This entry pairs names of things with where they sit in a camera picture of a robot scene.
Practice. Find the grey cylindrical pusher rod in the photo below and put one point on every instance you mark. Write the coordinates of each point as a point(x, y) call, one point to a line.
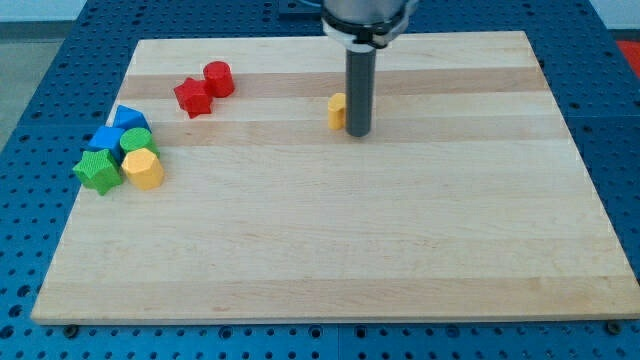
point(359, 86)

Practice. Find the yellow heart block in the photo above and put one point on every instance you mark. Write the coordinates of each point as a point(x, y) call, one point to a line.
point(336, 111)

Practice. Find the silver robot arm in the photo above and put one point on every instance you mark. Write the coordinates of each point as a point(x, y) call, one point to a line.
point(363, 27)

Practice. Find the red star block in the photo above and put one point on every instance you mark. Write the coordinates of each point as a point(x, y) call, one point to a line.
point(193, 98)

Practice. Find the green star block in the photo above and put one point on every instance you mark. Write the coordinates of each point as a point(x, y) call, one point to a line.
point(98, 170)

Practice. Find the red cylinder block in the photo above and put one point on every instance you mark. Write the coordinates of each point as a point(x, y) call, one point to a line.
point(219, 81)

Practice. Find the wooden board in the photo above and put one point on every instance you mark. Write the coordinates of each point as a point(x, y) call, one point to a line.
point(468, 201)

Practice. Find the green cylinder block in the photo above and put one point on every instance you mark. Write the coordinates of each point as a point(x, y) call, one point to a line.
point(138, 138)

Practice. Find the blue triangle block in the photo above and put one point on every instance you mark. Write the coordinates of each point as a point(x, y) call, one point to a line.
point(128, 118)

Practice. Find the yellow hexagon block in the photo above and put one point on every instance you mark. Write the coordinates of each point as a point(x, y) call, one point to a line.
point(143, 169)

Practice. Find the blue cube block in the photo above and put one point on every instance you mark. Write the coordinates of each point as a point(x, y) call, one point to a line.
point(108, 138)

